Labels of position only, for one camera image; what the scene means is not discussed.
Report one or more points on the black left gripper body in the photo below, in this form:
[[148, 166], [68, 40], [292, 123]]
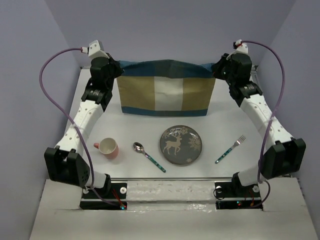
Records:
[[115, 72]]

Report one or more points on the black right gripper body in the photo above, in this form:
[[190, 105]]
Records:
[[222, 71]]

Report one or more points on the blue and tan cloth placemat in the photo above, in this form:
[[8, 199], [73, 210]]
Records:
[[165, 88]]

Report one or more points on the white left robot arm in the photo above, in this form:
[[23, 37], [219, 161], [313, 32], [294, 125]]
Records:
[[69, 162]]

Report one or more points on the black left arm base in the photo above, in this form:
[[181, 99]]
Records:
[[114, 200]]

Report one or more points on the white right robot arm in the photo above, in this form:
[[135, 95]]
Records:
[[282, 153]]

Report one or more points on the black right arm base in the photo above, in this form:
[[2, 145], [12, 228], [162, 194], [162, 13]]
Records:
[[230, 197]]

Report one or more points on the pink mug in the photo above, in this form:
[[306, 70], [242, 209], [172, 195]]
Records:
[[108, 147]]

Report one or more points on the grey reindeer plate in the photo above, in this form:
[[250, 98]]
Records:
[[181, 145]]

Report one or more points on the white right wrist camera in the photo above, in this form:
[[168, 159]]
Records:
[[240, 47]]

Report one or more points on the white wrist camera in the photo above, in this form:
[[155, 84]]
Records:
[[240, 47], [94, 50]]

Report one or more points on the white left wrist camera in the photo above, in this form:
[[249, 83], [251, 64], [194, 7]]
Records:
[[94, 50]]

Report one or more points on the fork with teal handle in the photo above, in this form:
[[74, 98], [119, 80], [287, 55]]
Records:
[[237, 143]]

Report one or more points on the spoon with teal handle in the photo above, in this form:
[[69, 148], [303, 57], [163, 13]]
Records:
[[138, 147]]

